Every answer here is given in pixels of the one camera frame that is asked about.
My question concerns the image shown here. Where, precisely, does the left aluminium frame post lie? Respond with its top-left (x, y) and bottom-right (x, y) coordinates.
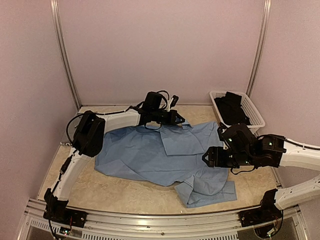
top-left (49, 0), bottom-right (82, 110)

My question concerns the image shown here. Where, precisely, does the white plastic laundry basket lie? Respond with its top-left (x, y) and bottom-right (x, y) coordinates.
top-left (209, 90), bottom-right (266, 135)

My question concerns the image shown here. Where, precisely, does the aluminium frame post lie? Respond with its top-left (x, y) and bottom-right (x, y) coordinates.
top-left (49, 0), bottom-right (82, 110)
top-left (245, 0), bottom-right (272, 97)

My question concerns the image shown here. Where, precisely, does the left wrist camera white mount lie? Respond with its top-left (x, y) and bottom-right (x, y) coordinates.
top-left (166, 95), bottom-right (179, 112)

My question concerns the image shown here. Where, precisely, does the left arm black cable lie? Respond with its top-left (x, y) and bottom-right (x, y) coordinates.
top-left (65, 116), bottom-right (83, 148)

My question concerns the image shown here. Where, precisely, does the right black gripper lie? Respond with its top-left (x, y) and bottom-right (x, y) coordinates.
top-left (202, 145), bottom-right (256, 168)

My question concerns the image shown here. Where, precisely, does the front aluminium rail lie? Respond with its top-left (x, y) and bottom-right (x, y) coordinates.
top-left (16, 198), bottom-right (310, 240)

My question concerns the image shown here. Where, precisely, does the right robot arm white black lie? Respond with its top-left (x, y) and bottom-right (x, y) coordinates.
top-left (202, 123), bottom-right (320, 222)

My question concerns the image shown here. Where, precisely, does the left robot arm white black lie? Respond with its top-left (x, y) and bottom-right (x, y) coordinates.
top-left (44, 90), bottom-right (185, 223)

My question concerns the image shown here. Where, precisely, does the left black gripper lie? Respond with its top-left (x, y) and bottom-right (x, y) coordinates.
top-left (152, 108), bottom-right (185, 126)

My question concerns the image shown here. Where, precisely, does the black shirt in basket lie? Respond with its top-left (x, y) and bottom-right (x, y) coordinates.
top-left (214, 91), bottom-right (251, 126)

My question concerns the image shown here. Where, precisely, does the right aluminium frame post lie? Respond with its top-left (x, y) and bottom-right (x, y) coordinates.
top-left (245, 0), bottom-right (272, 97)

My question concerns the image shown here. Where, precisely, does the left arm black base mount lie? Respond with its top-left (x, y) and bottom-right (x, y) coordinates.
top-left (43, 208), bottom-right (88, 228)

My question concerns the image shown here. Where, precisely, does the light blue long sleeve shirt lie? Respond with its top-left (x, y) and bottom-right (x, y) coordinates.
top-left (94, 121), bottom-right (237, 208)

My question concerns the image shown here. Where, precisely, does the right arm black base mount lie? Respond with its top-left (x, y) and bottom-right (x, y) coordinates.
top-left (238, 208), bottom-right (283, 228)

